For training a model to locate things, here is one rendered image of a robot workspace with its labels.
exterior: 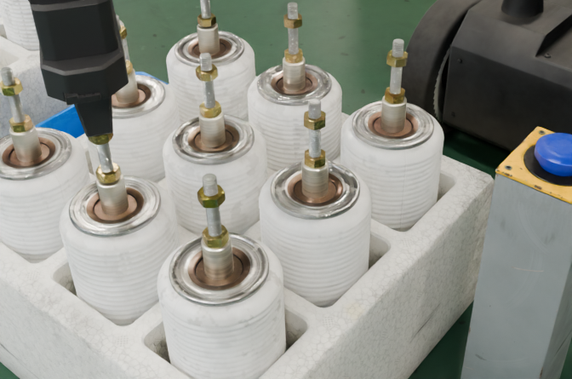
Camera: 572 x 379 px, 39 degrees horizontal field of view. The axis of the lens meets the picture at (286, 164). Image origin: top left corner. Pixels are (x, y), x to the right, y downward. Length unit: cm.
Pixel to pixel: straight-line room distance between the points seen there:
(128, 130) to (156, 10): 78
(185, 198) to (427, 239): 22
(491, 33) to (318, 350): 52
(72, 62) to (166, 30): 93
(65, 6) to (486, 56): 62
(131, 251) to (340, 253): 17
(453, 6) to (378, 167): 41
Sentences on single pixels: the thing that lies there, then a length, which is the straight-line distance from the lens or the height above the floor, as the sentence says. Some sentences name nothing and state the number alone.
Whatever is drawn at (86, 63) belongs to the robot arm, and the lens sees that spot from 54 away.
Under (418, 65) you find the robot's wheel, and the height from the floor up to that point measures 14.
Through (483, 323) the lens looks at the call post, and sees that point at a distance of 71.
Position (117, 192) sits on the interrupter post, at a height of 27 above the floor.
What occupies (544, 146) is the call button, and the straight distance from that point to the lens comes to 61.
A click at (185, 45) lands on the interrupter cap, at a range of 88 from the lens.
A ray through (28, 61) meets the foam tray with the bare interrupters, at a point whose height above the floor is 18.
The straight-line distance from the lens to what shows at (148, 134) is 79.
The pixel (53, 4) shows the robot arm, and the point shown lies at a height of 46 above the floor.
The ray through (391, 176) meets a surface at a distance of 73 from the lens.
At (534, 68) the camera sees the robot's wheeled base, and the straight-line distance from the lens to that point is 100.
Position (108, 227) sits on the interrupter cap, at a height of 25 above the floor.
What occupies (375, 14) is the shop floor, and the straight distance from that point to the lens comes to 149.
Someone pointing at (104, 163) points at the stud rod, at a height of 30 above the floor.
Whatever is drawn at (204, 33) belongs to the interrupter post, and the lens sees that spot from 86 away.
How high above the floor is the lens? 68
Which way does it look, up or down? 38 degrees down
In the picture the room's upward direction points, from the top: 2 degrees counter-clockwise
